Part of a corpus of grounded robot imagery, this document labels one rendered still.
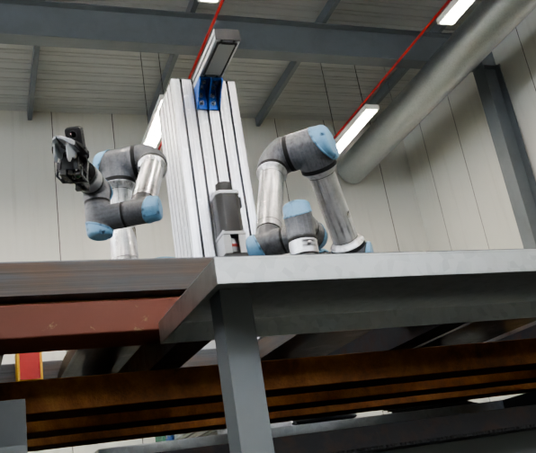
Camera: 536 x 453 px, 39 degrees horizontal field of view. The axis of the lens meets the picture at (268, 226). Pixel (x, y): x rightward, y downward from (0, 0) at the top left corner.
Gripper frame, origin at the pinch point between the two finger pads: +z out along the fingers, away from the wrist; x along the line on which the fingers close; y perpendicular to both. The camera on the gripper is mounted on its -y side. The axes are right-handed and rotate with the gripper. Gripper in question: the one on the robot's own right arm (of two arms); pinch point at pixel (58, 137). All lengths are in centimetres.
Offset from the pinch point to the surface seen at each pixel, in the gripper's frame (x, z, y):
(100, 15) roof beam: 237, -664, -518
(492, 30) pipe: -275, -707, -476
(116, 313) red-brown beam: -38, 65, 62
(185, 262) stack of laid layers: -47, 60, 54
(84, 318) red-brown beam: -34, 67, 64
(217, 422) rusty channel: -42, 2, 73
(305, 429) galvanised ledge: -58, -33, 72
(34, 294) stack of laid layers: -28, 70, 61
